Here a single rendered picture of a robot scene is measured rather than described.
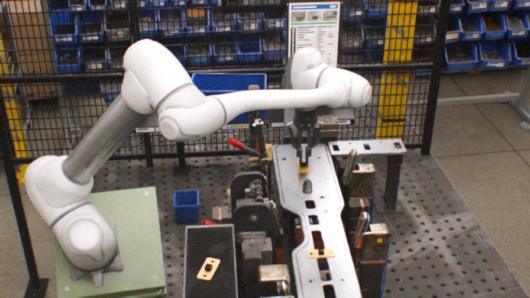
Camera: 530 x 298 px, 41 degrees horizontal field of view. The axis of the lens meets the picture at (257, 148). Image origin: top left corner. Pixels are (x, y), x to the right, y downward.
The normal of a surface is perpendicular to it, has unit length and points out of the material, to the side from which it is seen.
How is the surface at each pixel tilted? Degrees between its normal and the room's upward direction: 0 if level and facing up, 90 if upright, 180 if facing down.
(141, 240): 42
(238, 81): 90
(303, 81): 90
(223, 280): 0
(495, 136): 0
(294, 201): 0
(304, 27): 90
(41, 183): 65
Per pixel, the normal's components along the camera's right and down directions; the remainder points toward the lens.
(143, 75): -0.42, 0.07
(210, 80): -0.04, 0.52
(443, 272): -0.01, -0.85
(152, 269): 0.12, -0.29
